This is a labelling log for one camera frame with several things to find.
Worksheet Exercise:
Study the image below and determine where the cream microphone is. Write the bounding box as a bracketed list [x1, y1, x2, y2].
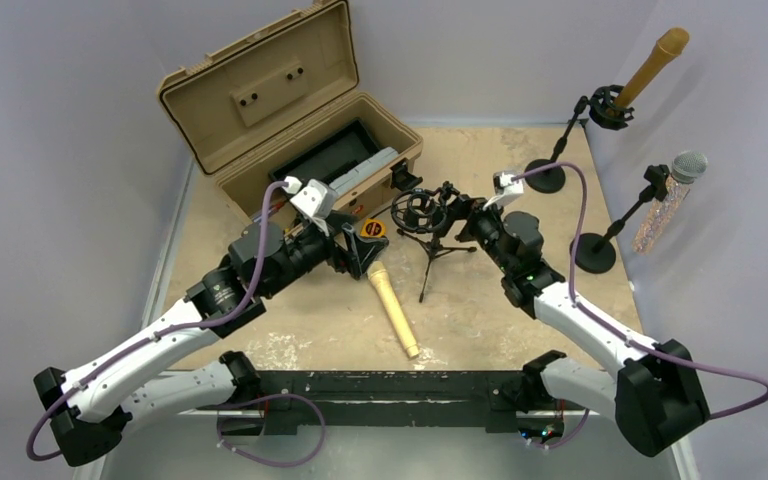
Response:
[367, 260, 420, 359]

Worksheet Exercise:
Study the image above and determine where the black tripod microphone stand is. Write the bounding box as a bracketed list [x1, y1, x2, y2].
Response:
[389, 181, 477, 303]

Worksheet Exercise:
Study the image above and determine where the brown microphone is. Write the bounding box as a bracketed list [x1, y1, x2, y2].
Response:
[614, 27, 690, 108]

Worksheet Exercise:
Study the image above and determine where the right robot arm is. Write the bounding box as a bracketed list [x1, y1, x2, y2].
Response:
[446, 195, 712, 457]

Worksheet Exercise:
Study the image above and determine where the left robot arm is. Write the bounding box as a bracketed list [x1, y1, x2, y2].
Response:
[32, 223, 389, 467]

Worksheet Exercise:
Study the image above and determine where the black stand for silver microphone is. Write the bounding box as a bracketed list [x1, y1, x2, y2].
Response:
[574, 164, 670, 274]

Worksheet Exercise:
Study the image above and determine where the black round base stand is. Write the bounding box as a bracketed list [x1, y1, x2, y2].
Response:
[524, 84, 636, 195]

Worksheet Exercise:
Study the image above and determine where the silver glitter microphone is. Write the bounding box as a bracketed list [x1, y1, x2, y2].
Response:
[632, 150, 709, 254]

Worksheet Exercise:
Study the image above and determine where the yellow tape measure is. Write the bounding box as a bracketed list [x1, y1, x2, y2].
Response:
[360, 218, 387, 239]

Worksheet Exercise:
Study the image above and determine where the grey plastic case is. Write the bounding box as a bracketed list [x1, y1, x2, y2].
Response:
[329, 147, 398, 196]

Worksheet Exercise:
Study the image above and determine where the black toolbox tray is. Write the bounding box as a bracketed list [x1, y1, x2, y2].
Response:
[268, 118, 381, 184]

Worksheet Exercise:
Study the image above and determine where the tan plastic toolbox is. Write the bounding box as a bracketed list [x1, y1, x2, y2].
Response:
[157, 1, 423, 221]

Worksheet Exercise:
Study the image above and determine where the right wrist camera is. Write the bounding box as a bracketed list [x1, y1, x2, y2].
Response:
[482, 171, 526, 210]

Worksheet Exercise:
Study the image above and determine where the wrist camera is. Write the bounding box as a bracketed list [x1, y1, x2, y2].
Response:
[482, 171, 526, 210]
[290, 179, 338, 237]

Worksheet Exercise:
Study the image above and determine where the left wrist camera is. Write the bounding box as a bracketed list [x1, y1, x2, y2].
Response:
[290, 179, 338, 237]

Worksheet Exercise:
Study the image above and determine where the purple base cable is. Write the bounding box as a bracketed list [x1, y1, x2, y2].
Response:
[216, 391, 328, 469]

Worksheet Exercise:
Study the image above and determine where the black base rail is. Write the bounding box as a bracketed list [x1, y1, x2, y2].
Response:
[222, 370, 582, 442]

